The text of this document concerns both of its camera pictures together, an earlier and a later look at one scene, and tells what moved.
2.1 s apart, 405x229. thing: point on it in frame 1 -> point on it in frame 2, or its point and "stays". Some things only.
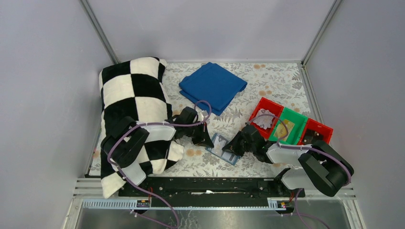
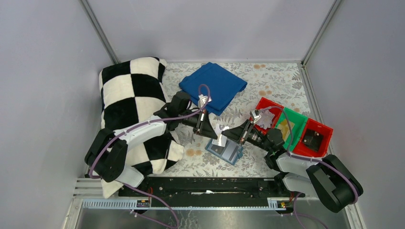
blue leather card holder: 219,141 stays
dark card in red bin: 312,135 stays
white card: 217,149 -> 221,139
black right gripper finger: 235,144 -> 239,132
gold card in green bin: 281,130 stays
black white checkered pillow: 135,89 stays
